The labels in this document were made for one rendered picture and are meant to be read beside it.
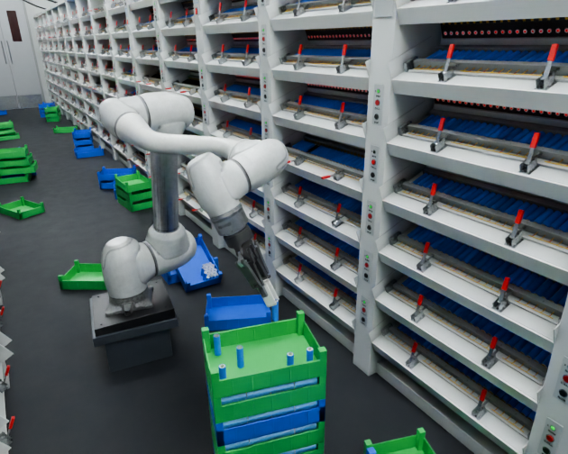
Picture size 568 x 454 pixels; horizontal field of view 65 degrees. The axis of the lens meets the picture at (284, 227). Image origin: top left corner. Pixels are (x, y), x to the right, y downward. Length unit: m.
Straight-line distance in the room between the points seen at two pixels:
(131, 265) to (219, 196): 0.79
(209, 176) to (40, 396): 1.20
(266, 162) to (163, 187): 0.66
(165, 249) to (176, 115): 0.56
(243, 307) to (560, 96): 1.63
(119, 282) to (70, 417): 0.50
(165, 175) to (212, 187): 0.63
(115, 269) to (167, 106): 0.65
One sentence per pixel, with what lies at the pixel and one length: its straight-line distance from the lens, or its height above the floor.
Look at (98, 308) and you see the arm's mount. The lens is 2.00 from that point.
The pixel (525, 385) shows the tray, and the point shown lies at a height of 0.36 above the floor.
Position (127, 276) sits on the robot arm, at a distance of 1.84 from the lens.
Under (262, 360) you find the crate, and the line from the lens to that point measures 1.29.
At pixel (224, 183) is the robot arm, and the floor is 0.89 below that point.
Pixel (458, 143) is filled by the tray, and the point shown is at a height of 0.95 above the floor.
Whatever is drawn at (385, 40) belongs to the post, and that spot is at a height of 1.21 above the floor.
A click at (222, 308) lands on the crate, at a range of 2.26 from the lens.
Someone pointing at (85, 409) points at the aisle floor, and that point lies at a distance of 1.88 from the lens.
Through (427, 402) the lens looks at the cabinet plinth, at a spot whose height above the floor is 0.05.
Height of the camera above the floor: 1.22
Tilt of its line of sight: 23 degrees down
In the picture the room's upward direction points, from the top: 1 degrees counter-clockwise
